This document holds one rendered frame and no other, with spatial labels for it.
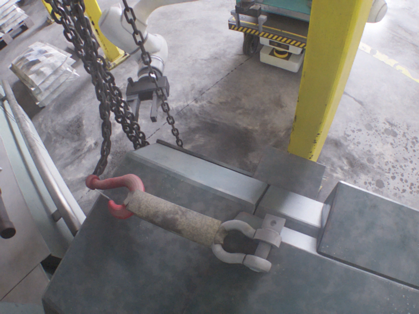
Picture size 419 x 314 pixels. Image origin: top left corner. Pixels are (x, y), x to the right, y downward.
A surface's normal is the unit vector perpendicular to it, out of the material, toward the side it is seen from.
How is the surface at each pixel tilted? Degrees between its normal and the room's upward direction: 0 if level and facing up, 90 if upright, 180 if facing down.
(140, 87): 0
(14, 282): 0
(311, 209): 45
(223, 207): 0
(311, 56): 90
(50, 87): 66
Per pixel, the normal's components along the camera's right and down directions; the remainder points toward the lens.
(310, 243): 0.23, -0.93
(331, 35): -0.72, 0.65
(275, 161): -0.15, -0.49
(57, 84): 0.59, 0.29
